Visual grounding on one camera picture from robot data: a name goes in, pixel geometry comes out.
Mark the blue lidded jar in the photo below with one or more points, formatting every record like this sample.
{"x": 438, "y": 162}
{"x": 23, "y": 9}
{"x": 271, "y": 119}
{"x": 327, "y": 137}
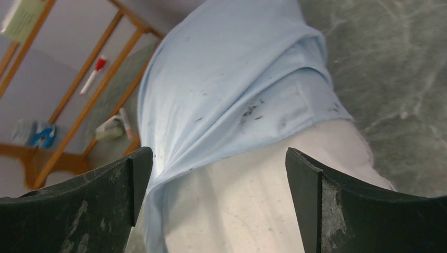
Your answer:
{"x": 34, "y": 133}

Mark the light blue pillowcase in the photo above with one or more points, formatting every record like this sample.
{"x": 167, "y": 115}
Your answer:
{"x": 233, "y": 76}

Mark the red white marker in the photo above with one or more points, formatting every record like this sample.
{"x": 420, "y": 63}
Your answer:
{"x": 98, "y": 67}

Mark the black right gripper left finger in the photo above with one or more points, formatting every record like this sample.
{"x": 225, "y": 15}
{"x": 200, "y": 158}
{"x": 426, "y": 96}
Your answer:
{"x": 92, "y": 212}

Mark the white pillow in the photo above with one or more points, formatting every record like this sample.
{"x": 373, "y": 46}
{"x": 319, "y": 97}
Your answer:
{"x": 243, "y": 203}

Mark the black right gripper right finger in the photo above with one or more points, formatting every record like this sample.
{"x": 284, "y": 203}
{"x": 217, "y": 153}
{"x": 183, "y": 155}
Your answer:
{"x": 339, "y": 213}

